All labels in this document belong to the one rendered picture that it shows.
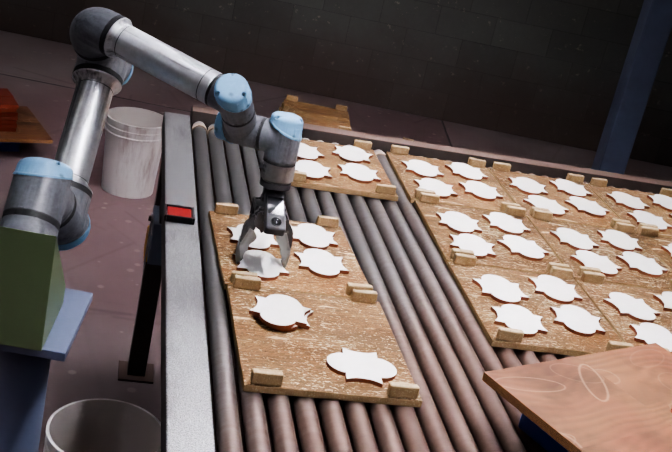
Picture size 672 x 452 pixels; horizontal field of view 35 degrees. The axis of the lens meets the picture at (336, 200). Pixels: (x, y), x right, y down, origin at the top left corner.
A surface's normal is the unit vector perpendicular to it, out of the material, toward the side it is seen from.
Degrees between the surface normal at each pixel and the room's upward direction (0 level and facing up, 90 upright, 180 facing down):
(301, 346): 0
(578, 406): 0
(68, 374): 0
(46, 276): 90
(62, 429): 87
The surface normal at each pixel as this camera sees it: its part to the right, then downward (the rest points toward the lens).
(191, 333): 0.21, -0.92
